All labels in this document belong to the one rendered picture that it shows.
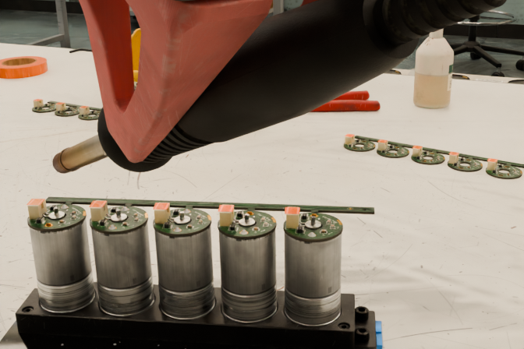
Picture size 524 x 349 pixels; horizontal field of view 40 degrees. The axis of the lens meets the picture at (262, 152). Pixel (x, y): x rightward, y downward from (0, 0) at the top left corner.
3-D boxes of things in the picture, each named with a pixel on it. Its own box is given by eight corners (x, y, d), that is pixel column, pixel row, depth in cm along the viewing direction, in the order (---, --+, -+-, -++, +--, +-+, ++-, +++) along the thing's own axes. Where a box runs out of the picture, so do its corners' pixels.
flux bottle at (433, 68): (457, 103, 67) (466, -5, 63) (434, 111, 65) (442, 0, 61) (427, 96, 69) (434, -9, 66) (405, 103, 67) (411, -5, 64)
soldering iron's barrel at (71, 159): (48, 188, 26) (121, 162, 20) (37, 147, 26) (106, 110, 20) (86, 178, 27) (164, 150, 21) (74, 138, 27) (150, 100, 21)
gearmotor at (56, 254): (86, 330, 32) (73, 227, 30) (33, 328, 32) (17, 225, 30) (104, 301, 34) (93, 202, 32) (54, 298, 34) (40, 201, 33)
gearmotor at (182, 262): (210, 337, 31) (204, 232, 29) (155, 334, 31) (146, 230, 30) (220, 306, 33) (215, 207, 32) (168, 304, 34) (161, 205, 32)
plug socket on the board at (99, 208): (108, 222, 31) (107, 208, 30) (89, 221, 31) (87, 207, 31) (114, 214, 31) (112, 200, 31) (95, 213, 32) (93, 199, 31)
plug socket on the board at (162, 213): (172, 224, 30) (171, 210, 30) (152, 223, 30) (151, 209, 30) (176, 216, 31) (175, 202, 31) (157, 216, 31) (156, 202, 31)
